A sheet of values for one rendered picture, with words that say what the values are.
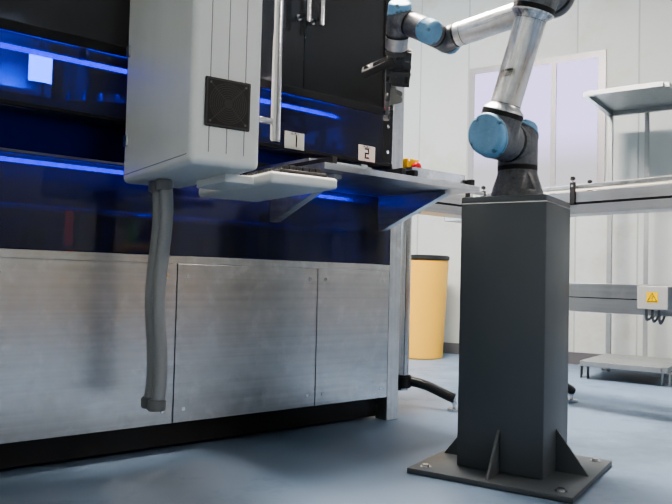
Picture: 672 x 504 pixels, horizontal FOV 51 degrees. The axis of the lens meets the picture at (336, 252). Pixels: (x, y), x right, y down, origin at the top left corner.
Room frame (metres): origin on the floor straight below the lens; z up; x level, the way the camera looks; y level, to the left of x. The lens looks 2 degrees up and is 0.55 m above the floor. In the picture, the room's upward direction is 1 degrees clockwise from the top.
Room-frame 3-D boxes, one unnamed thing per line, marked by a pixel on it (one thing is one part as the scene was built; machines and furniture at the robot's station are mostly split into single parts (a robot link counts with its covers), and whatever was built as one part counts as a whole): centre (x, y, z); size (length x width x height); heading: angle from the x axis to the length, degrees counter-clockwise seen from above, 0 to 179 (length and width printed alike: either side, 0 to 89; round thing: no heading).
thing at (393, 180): (2.44, -0.08, 0.87); 0.70 x 0.48 x 0.02; 130
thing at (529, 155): (2.09, -0.53, 0.96); 0.13 x 0.12 x 0.14; 139
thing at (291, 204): (2.28, 0.11, 0.79); 0.34 x 0.03 x 0.13; 40
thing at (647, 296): (2.72, -1.23, 0.50); 0.12 x 0.05 x 0.09; 40
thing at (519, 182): (2.09, -0.53, 0.84); 0.15 x 0.15 x 0.10
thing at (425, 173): (2.52, -0.24, 0.90); 0.34 x 0.26 x 0.04; 39
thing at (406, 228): (3.05, -0.30, 0.46); 0.09 x 0.09 x 0.77; 40
